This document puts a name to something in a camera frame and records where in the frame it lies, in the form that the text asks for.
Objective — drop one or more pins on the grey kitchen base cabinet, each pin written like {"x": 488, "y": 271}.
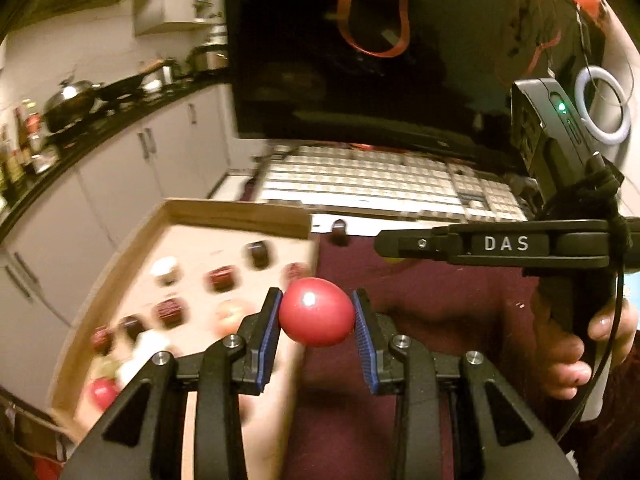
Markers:
{"x": 100, "y": 185}

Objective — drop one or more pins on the person's right hand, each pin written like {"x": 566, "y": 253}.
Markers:
{"x": 560, "y": 360}

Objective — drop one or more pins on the white wall cabinet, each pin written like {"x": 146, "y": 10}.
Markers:
{"x": 165, "y": 7}

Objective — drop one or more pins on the white mechanical keyboard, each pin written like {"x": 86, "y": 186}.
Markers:
{"x": 375, "y": 175}

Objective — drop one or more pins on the wooden tray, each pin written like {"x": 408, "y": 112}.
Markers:
{"x": 200, "y": 245}

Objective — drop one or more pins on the red plum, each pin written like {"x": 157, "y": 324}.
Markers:
{"x": 316, "y": 312}

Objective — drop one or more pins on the steel wok with lid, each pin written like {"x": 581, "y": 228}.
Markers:
{"x": 70, "y": 102}

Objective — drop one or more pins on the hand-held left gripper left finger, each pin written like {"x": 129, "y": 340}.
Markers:
{"x": 270, "y": 340}

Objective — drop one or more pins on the row of condiment bottles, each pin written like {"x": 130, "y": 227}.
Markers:
{"x": 20, "y": 145}

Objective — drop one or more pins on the black monitor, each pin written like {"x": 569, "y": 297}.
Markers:
{"x": 300, "y": 85}

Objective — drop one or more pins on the black frying pan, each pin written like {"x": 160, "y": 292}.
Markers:
{"x": 125, "y": 91}

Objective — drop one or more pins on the red ribbon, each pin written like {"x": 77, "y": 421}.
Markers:
{"x": 385, "y": 54}

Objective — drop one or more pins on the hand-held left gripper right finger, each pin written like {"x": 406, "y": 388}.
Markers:
{"x": 365, "y": 345}

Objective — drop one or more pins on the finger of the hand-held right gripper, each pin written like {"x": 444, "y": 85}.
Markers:
{"x": 410, "y": 243}

